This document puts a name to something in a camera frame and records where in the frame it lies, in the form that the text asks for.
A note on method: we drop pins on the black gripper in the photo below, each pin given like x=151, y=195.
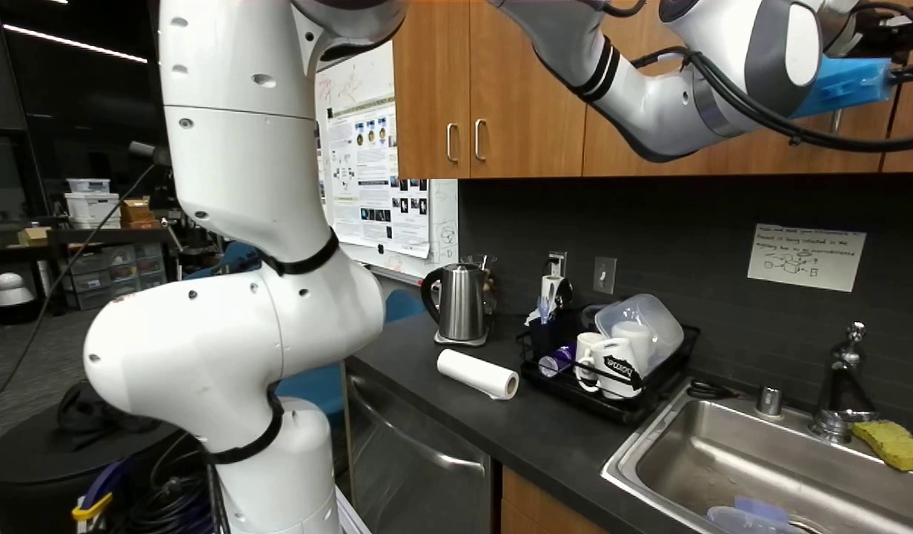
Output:
x=890, y=30

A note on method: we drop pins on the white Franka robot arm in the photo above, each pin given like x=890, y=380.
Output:
x=240, y=119

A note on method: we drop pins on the wooden base cabinet door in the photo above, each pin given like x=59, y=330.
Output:
x=536, y=508

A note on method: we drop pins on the white paper note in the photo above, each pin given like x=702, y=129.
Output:
x=809, y=256

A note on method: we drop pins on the chrome faucet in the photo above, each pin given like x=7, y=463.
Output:
x=843, y=388

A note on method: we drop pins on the clear plastic container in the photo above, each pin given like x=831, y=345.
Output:
x=661, y=325

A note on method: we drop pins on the chrome sink fitting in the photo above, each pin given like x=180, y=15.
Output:
x=769, y=401

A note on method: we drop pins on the metal electrical outlet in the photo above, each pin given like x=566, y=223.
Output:
x=560, y=264

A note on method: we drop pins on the yellow sponge cloth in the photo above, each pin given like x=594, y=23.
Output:
x=898, y=445

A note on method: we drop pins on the white mug with black print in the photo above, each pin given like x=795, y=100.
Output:
x=625, y=370

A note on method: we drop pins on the plain white mug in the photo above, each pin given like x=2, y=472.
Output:
x=589, y=356

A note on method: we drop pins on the black dish rack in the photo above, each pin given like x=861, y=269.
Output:
x=637, y=407

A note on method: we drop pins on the stainless steel sink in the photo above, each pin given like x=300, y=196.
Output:
x=733, y=463

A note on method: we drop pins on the purple cup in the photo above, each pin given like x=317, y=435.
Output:
x=555, y=364

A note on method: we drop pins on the glass pour-over coffee maker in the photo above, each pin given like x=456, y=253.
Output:
x=490, y=287

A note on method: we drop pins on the stainless steel electric kettle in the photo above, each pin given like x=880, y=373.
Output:
x=462, y=302

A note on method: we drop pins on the blue item in sink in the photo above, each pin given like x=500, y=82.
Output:
x=749, y=517

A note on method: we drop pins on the whiteboard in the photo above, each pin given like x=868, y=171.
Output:
x=379, y=180

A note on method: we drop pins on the white paper towel roll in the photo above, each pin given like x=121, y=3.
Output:
x=477, y=376

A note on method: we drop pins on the stainless steel dishwasher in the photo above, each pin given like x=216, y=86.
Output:
x=407, y=463

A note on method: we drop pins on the brown cardboard box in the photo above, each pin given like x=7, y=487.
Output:
x=140, y=213

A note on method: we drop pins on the clear plastic drawer unit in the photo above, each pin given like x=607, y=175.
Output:
x=118, y=275

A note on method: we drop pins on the white storage box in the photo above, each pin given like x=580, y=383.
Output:
x=91, y=202

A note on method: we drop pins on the white dome object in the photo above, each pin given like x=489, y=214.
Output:
x=13, y=287

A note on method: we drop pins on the white wall switch plate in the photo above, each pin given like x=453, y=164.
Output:
x=607, y=275

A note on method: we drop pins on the black round pedestal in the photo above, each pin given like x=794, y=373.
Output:
x=31, y=475

